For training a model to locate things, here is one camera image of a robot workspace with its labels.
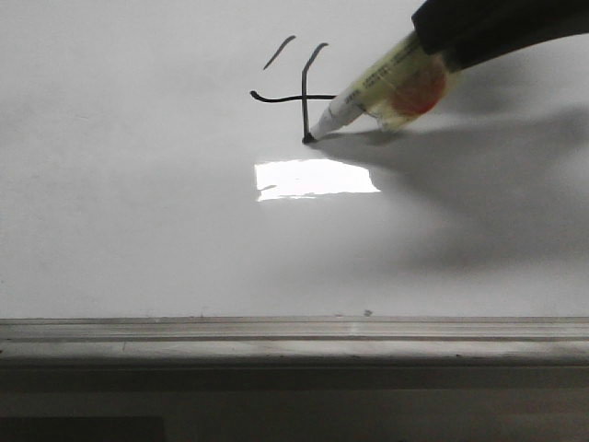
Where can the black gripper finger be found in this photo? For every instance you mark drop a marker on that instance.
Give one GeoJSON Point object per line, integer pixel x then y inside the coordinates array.
{"type": "Point", "coordinates": [467, 33]}

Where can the white whiteboard marker black tip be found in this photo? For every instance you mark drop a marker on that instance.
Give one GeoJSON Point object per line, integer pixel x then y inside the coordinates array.
{"type": "Point", "coordinates": [364, 91]}

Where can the white whiteboard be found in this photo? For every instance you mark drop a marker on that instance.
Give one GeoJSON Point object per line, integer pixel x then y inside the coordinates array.
{"type": "Point", "coordinates": [152, 167]}

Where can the clear tape wad orange pad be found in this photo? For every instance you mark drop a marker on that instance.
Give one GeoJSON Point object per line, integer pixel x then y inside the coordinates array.
{"type": "Point", "coordinates": [412, 95]}

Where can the aluminium whiteboard tray rail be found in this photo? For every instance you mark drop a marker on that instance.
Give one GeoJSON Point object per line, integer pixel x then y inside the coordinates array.
{"type": "Point", "coordinates": [295, 341]}

